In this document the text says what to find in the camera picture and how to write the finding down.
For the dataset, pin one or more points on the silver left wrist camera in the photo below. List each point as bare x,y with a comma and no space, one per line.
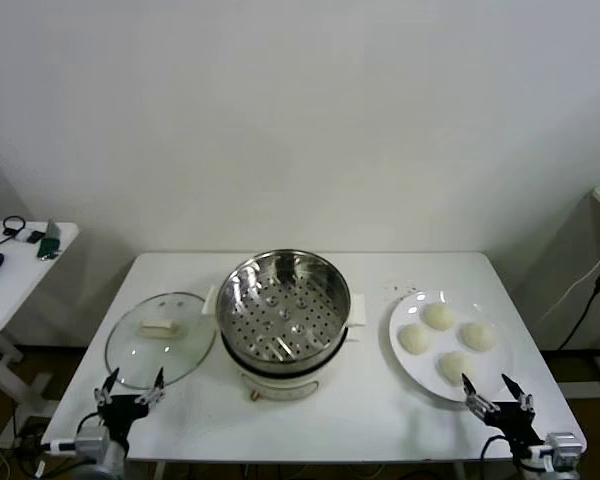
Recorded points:
91,444

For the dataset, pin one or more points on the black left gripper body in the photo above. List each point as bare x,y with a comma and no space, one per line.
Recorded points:
122,410

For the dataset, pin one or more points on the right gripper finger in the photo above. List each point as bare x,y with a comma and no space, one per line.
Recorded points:
477,399
520,395

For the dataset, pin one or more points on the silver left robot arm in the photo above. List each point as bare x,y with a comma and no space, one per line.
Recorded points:
110,462

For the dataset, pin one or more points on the white steamed baozi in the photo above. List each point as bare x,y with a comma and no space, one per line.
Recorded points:
455,367
478,336
440,317
414,340

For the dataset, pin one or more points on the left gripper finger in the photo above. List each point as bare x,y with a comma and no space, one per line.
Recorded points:
105,390
152,391

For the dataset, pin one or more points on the small white device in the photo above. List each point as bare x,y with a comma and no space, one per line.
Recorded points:
22,235

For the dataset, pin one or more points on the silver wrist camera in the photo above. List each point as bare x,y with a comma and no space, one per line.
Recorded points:
91,444
562,445

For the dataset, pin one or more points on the large white plate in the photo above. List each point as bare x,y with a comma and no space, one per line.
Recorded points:
415,372

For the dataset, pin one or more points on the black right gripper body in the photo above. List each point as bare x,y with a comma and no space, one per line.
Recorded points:
512,425

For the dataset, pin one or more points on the round glass lid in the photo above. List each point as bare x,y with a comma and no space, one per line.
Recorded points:
130,360

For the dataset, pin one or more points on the scattered dark crumbs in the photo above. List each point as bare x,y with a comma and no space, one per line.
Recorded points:
400,288

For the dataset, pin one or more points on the stainless steel steamer basket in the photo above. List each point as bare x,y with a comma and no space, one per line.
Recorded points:
260,320

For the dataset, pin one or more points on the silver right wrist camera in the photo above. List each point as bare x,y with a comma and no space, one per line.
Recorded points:
562,445

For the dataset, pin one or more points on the dark floor power strip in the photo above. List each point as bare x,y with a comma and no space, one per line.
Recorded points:
30,435

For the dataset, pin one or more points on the small black device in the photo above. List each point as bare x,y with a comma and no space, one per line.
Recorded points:
34,237

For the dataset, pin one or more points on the white side table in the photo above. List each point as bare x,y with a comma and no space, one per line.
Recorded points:
10,295

